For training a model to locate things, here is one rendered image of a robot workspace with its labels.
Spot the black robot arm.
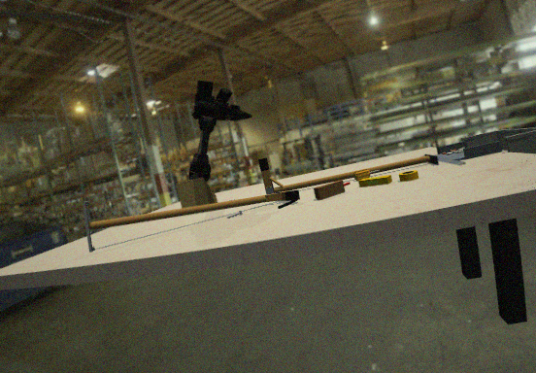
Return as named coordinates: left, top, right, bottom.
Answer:
left=189, top=81, right=232, bottom=183

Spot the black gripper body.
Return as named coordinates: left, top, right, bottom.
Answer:
left=207, top=102, right=236, bottom=120

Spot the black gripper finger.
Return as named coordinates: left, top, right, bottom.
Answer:
left=221, top=104, right=245, bottom=120
left=234, top=106, right=251, bottom=120

